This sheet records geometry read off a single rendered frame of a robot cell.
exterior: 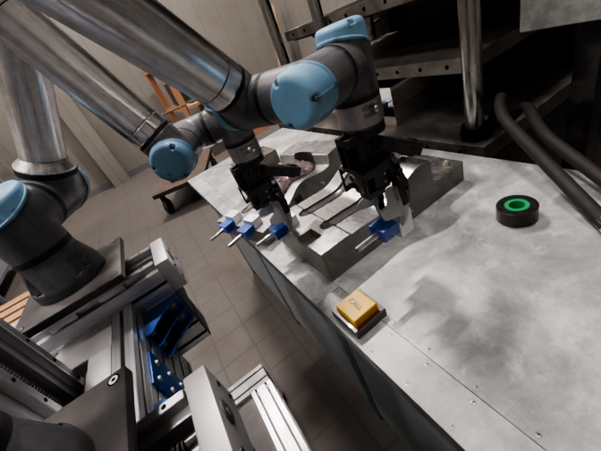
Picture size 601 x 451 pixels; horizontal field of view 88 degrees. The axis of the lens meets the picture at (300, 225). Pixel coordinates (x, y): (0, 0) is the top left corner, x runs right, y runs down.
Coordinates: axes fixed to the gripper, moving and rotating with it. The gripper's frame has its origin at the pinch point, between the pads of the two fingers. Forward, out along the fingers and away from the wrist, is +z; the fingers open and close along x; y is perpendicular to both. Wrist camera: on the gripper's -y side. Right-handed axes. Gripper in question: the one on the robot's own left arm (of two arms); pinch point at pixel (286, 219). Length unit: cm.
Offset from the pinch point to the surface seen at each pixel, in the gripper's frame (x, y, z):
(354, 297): 30.1, 3.0, 6.9
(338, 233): 16.4, -5.4, 1.6
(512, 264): 45, -25, 11
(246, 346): -61, 34, 91
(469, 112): 5, -72, 2
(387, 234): 31.2, -8.0, -2.7
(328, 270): 19.1, 1.7, 6.9
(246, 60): -617, -259, -10
